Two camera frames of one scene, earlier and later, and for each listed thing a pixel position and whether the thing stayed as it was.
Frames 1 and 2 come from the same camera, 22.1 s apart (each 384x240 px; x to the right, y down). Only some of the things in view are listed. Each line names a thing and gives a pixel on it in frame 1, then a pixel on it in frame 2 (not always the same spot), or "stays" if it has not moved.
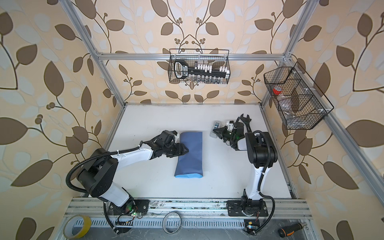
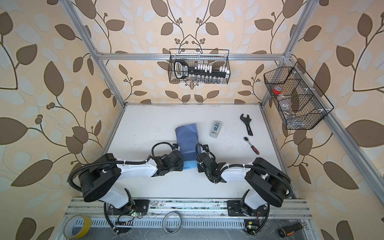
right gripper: x=222 y=131 -> x=200 y=169
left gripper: x=181 y=150 -> x=181 y=168
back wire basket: x=199 y=66 stays
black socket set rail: x=182 y=70 stays
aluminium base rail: x=185 y=214 stays
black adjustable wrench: x=246 y=120 stays
